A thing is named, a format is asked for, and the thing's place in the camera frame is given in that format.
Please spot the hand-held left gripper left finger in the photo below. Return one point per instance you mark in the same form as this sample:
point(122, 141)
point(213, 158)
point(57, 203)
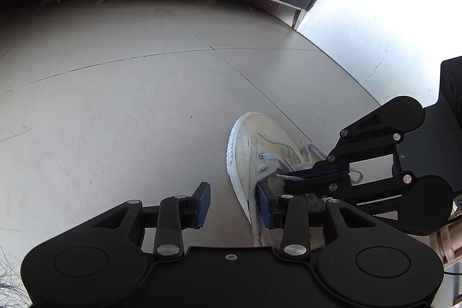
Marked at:
point(204, 204)

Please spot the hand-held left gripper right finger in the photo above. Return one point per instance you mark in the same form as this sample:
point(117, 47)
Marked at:
point(263, 206)

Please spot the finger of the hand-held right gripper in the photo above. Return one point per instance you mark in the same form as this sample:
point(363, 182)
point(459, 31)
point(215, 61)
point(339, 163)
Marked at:
point(317, 187)
point(321, 168)

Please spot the white shoelace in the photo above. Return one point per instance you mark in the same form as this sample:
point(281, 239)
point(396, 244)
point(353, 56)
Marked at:
point(269, 157)

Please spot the white canvas shoe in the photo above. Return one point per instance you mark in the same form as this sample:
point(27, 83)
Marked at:
point(252, 134)

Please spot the person's right hand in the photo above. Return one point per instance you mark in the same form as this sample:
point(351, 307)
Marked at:
point(448, 243)

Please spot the reddish dotted mat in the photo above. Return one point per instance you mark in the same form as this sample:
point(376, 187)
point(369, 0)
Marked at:
point(267, 6)

